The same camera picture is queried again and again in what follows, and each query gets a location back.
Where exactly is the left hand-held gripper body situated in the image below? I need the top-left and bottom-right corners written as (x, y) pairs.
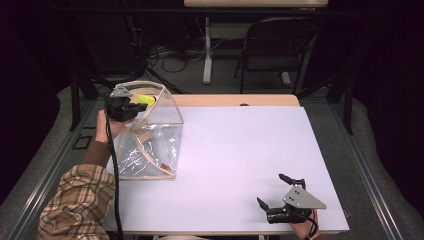
top-left (105, 84), bottom-right (142, 123)

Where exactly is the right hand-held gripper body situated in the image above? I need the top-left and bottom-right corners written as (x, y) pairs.
top-left (266, 177), bottom-right (328, 225)

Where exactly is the yellow shuttlecock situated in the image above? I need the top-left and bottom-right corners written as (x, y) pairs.
top-left (133, 93), bottom-right (157, 108)

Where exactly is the clear plastic bag beige trim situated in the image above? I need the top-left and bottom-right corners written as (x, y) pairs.
top-left (113, 80), bottom-right (185, 181)

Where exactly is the person's left hand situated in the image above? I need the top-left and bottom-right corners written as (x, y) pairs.
top-left (94, 109), bottom-right (134, 144)

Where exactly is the person's right hand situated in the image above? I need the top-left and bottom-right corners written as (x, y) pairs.
top-left (289, 209), bottom-right (320, 240)

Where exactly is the black metal stand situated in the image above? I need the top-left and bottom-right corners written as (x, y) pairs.
top-left (294, 71), bottom-right (355, 136)
top-left (69, 70), bottom-right (116, 132)

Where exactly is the white table mat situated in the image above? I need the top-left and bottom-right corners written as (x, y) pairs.
top-left (103, 105), bottom-right (350, 234)

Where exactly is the wooden table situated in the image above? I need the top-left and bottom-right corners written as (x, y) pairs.
top-left (103, 94), bottom-right (350, 236)

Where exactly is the white-legged background table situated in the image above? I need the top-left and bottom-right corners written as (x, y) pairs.
top-left (183, 0), bottom-right (330, 85)

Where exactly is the black horizontal bar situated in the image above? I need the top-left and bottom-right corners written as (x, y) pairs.
top-left (59, 7), bottom-right (334, 16)

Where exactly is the black folding chair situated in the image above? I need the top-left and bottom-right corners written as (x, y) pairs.
top-left (234, 16), bottom-right (318, 96)

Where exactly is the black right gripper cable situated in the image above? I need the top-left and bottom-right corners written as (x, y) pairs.
top-left (298, 210), bottom-right (318, 240)

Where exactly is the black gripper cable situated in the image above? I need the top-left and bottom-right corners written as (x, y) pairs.
top-left (104, 95), bottom-right (125, 240)
top-left (298, 210), bottom-right (318, 240)

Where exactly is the bundle of floor cables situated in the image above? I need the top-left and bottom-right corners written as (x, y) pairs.
top-left (145, 36), bottom-right (209, 74)

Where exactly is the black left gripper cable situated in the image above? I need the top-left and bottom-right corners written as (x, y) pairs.
top-left (104, 95), bottom-right (125, 240)

